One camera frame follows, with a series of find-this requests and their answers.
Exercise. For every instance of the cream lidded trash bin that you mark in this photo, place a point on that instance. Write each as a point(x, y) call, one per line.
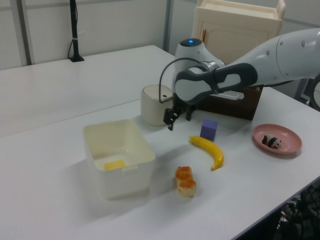
point(151, 110)

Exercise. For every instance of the cream plastic cabinet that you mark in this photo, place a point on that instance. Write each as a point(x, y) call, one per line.
point(237, 25)

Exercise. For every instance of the yellow foam cube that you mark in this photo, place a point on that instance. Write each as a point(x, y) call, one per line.
point(114, 165)

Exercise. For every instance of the brown wooden drawer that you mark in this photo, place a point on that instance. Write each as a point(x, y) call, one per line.
point(232, 107)

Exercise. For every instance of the black camera stand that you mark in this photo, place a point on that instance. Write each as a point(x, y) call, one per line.
point(74, 37)

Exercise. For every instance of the cream plastic storage box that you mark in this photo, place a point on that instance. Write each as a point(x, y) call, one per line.
point(125, 182)

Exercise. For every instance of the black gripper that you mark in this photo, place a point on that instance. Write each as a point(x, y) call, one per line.
point(183, 107)

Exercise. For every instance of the small panda figurine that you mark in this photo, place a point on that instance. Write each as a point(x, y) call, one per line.
point(272, 141)

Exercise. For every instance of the pink round plate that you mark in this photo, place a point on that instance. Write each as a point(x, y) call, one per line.
point(287, 135)

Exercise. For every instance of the toy bread loaf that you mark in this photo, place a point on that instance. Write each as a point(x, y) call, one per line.
point(185, 181)

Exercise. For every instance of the black mesh chair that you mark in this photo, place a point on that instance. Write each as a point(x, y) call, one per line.
point(302, 215)

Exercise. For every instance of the purple foam cube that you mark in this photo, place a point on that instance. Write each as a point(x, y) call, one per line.
point(208, 130)

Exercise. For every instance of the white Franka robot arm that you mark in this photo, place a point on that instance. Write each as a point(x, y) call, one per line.
point(287, 57)

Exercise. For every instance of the yellow toy banana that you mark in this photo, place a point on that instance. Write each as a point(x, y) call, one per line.
point(210, 147)

